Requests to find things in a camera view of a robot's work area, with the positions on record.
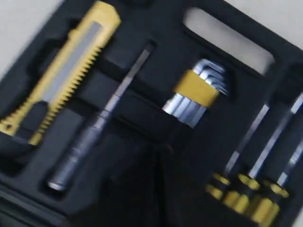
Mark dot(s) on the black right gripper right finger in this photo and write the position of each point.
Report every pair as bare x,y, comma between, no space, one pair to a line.
186,171

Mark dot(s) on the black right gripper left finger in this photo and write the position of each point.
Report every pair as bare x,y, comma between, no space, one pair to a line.
124,195

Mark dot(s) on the yellow utility knife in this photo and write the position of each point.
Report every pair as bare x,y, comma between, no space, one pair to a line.
28,123

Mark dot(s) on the black plastic tool case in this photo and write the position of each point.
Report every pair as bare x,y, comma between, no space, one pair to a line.
262,68

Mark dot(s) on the yellow black screwdriver left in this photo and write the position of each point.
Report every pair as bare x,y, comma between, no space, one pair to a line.
220,180

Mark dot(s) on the yellow black screwdriver right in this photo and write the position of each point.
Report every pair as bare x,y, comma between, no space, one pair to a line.
267,205

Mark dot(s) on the yellow hex key set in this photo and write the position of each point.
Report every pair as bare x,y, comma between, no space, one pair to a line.
196,92

